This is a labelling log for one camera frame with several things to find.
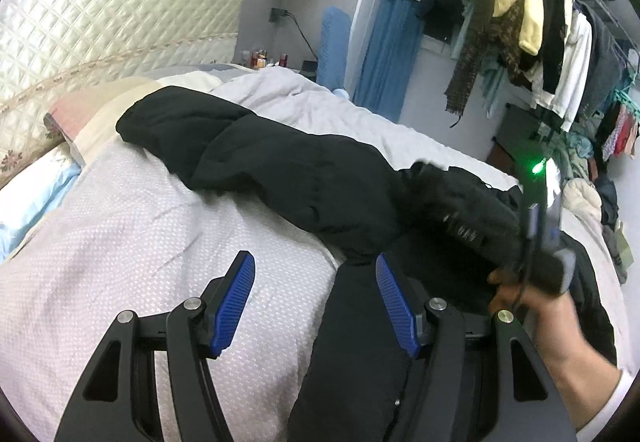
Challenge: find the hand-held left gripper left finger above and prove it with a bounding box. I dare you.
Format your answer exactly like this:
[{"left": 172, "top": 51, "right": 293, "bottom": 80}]
[{"left": 54, "top": 251, "right": 256, "bottom": 442}]

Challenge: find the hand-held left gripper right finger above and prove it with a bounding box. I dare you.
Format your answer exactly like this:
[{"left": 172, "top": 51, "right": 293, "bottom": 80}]
[{"left": 375, "top": 253, "right": 578, "bottom": 442}]

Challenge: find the black puffer jacket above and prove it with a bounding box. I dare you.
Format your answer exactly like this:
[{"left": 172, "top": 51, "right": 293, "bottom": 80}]
[{"left": 116, "top": 85, "right": 618, "bottom": 442}]

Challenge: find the person's right forearm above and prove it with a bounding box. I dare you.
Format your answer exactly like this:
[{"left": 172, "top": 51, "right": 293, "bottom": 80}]
[{"left": 542, "top": 347, "right": 640, "bottom": 433}]

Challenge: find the pile of clothes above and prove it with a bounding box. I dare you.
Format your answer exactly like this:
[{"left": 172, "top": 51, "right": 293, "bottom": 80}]
[{"left": 560, "top": 132, "right": 631, "bottom": 283}]

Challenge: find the green hanger with small clothes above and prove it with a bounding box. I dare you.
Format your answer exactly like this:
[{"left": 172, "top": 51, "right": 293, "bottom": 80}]
[{"left": 597, "top": 47, "right": 640, "bottom": 160}]

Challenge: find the person's right hand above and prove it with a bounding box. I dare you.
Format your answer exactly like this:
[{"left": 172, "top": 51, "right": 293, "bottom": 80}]
[{"left": 486, "top": 269, "right": 599, "bottom": 383}]

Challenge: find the green box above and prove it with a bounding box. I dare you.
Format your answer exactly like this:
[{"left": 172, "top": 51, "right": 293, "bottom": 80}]
[{"left": 607, "top": 222, "right": 633, "bottom": 268}]

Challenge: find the grey duvet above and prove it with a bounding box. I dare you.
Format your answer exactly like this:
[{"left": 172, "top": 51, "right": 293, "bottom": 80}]
[{"left": 0, "top": 71, "right": 526, "bottom": 442}]

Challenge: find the dark dresser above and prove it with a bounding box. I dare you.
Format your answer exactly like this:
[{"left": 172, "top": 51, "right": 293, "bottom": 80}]
[{"left": 487, "top": 102, "right": 538, "bottom": 183}]

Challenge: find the white hoodie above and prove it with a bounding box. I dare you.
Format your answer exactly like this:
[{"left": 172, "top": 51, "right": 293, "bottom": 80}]
[{"left": 530, "top": 0, "right": 593, "bottom": 133}]

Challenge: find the grey hanging coat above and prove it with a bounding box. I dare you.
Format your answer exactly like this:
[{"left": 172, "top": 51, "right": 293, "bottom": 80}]
[{"left": 575, "top": 5, "right": 626, "bottom": 118}]

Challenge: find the dark patterned scarf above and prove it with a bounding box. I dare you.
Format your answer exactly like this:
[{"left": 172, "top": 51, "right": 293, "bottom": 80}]
[{"left": 445, "top": 0, "right": 526, "bottom": 128}]

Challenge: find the light blue cloth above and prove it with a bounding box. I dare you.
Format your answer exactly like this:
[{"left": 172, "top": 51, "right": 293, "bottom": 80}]
[{"left": 0, "top": 147, "right": 83, "bottom": 263}]

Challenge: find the black hanging jacket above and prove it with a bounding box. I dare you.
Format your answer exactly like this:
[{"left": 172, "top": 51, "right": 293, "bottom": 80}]
[{"left": 520, "top": 0, "right": 566, "bottom": 93}]

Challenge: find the pink beige pillow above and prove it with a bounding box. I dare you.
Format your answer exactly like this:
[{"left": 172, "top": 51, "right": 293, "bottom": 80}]
[{"left": 44, "top": 76, "right": 223, "bottom": 163}]

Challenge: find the group of small bottles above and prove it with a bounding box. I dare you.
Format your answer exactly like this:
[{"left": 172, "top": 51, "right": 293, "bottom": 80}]
[{"left": 240, "top": 50, "right": 291, "bottom": 70}]

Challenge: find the blue curtain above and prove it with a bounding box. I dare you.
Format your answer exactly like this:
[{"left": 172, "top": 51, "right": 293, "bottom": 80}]
[{"left": 360, "top": 0, "right": 426, "bottom": 123}]

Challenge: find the quilted cream headboard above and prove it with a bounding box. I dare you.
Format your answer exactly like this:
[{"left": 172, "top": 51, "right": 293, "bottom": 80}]
[{"left": 0, "top": 0, "right": 247, "bottom": 188}]

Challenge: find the black power adapter with cable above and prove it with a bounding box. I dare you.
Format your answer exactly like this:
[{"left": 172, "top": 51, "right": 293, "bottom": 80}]
[{"left": 270, "top": 7, "right": 321, "bottom": 66}]

